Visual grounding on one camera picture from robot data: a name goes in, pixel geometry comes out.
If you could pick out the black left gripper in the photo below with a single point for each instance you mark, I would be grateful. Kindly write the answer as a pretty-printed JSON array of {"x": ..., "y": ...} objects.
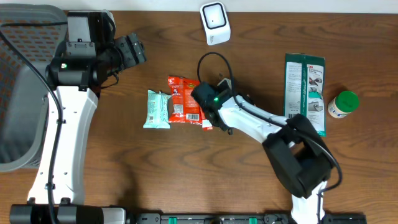
[{"x": 134, "y": 50}]

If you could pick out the red stick sachet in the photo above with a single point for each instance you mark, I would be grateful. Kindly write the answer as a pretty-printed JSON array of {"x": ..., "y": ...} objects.
[{"x": 206, "y": 125}]

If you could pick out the red snack packet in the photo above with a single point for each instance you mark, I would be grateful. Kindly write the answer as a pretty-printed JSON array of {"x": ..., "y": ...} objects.
[{"x": 186, "y": 109}]

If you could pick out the teal white snack packet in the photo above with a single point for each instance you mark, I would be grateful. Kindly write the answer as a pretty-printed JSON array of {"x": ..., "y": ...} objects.
[{"x": 157, "y": 111}]

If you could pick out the green white packet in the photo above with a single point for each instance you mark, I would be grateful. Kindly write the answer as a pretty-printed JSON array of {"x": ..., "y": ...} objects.
[{"x": 304, "y": 79}]

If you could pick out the green lid seasoning jar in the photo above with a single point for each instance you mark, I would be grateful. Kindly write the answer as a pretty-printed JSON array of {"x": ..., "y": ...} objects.
[{"x": 343, "y": 104}]

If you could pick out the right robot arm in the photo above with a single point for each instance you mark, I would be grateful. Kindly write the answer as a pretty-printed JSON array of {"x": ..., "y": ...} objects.
[{"x": 299, "y": 157}]

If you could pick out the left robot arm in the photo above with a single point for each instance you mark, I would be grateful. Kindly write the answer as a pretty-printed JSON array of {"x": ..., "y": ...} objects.
[{"x": 75, "y": 77}]

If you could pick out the white barcode scanner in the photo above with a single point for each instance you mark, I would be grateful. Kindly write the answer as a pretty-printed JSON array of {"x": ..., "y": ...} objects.
[{"x": 215, "y": 23}]

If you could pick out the grey plastic mesh basket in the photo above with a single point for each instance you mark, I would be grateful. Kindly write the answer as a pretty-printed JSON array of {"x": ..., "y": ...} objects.
[{"x": 35, "y": 31}]

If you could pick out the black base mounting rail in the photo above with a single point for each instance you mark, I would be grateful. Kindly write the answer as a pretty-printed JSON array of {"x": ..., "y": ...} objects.
[{"x": 267, "y": 218}]

